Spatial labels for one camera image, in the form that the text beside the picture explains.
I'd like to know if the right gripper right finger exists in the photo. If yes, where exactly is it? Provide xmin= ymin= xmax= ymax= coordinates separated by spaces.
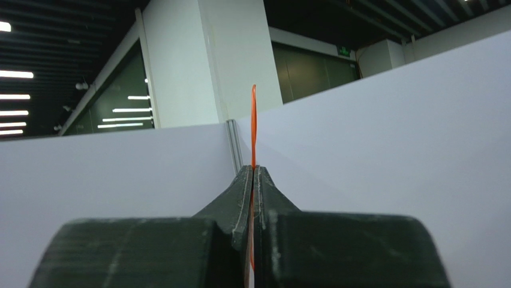
xmin=254 ymin=166 xmax=451 ymax=287

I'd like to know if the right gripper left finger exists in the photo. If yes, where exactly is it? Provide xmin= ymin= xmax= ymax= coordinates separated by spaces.
xmin=29 ymin=166 xmax=253 ymax=287

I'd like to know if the orange cable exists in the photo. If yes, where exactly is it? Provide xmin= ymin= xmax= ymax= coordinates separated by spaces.
xmin=247 ymin=84 xmax=258 ymax=272

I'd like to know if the left aluminium corner post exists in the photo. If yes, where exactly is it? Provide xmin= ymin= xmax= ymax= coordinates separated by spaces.
xmin=226 ymin=119 xmax=243 ymax=174

